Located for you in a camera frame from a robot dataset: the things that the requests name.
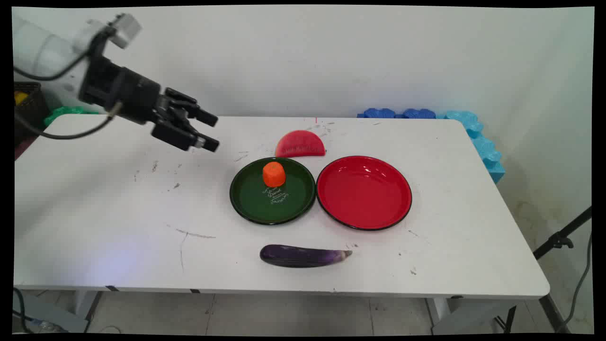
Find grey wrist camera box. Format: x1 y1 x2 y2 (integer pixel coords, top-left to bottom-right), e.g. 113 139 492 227
88 13 143 49

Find red watermelon slice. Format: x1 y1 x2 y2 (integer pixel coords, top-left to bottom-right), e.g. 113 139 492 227
275 130 327 158

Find white table leg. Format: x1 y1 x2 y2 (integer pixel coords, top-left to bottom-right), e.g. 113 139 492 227
73 290 102 327
425 297 451 327

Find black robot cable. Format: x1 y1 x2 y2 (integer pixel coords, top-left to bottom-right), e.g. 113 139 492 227
13 36 102 81
13 102 125 141

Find light blue foam mat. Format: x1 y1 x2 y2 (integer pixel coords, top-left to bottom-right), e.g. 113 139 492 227
438 110 506 184

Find grey hanging cable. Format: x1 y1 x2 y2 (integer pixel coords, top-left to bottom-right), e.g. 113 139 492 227
556 232 592 332

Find black cable with thick plug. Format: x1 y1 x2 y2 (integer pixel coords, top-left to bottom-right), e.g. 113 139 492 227
13 288 34 332

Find black tripod stand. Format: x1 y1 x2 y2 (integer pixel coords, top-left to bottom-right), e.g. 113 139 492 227
495 206 592 334

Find black basket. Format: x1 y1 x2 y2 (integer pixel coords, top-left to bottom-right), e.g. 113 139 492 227
13 82 50 143

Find dark green plate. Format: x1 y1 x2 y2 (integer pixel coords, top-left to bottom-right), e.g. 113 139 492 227
230 157 317 225

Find green foam mat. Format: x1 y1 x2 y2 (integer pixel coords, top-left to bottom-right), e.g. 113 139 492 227
44 106 99 127

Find grey table foot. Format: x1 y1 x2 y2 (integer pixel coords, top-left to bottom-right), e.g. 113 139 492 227
19 293 89 333

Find orange carrot piece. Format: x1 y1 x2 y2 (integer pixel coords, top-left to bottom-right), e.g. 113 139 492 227
262 162 286 188

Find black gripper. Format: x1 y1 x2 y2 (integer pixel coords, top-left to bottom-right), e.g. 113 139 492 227
79 56 220 153

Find purple eggplant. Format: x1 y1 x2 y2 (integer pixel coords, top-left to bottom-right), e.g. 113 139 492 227
259 244 353 269

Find red plate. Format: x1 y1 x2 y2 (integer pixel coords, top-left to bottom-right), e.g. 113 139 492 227
316 155 412 231

